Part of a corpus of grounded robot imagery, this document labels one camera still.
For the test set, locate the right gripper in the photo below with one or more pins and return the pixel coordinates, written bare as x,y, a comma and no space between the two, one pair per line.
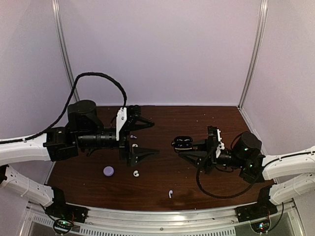
202,155

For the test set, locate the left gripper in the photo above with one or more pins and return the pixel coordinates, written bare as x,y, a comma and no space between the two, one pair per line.
124,152

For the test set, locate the black charging case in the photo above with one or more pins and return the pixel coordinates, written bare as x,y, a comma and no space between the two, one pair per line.
182,143

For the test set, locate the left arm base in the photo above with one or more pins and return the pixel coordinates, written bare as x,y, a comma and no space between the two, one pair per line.
64,218

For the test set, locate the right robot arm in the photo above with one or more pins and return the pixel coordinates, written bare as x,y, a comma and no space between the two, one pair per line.
245,155

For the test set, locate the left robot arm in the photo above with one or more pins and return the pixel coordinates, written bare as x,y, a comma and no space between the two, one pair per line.
83,132

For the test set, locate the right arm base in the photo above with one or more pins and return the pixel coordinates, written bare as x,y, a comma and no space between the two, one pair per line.
258,215

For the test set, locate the purple round charging case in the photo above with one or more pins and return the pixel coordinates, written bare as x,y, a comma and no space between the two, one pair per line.
108,171

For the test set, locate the white clip earbud lower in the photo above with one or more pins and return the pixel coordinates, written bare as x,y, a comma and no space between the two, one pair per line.
136,173

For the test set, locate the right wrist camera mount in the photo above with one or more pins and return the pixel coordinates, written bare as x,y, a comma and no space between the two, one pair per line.
215,146

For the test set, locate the front aluminium rail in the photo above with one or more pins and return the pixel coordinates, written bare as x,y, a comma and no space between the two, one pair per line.
208,222

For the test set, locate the left aluminium frame post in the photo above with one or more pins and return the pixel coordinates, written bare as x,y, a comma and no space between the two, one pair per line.
62,42

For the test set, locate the aluminium frame post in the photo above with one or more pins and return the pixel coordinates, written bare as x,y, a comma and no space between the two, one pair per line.
62,42
260,29

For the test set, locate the right aluminium frame post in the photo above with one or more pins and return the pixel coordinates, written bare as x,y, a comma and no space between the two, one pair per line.
260,29

